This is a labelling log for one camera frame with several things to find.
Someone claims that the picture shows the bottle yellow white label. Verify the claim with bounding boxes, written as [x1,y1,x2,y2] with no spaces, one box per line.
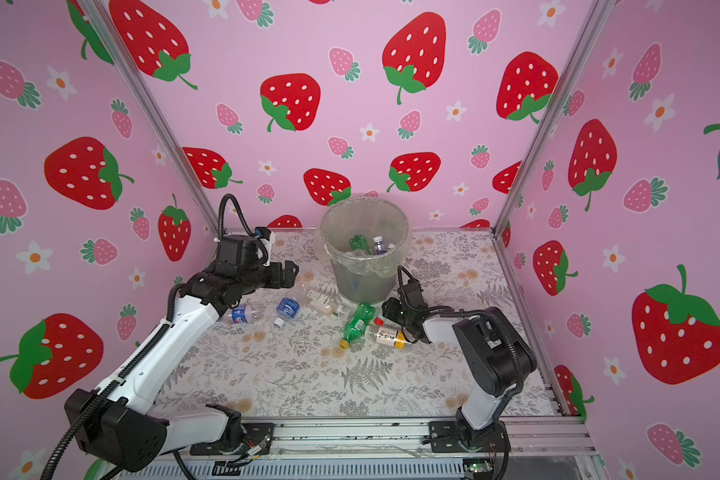
[366,325,408,350]

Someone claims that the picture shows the Pepsi water bottle blue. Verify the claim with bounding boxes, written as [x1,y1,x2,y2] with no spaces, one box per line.
[225,303,263,324]

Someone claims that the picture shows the green bottle yellow cap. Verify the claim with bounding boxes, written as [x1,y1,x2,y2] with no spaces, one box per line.
[349,234,372,255]

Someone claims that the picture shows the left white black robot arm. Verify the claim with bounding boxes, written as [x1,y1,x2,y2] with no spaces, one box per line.
[41,261,299,479]

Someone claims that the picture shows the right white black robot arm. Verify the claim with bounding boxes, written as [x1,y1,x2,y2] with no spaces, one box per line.
[382,279,538,451]

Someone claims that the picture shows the grey mesh waste bin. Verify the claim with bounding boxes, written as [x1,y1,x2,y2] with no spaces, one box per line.
[317,197,412,304]

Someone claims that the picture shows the Pocari Sweat bottle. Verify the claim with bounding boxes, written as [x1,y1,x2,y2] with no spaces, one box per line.
[273,297,301,329]

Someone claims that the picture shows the clear bottle white green label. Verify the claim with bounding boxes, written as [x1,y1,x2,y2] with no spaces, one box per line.
[306,289,352,320]

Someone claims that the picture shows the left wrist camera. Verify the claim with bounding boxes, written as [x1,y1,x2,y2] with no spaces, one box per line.
[216,227,275,268]

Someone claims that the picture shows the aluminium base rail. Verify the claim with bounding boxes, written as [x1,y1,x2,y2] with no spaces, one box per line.
[104,417,589,480]

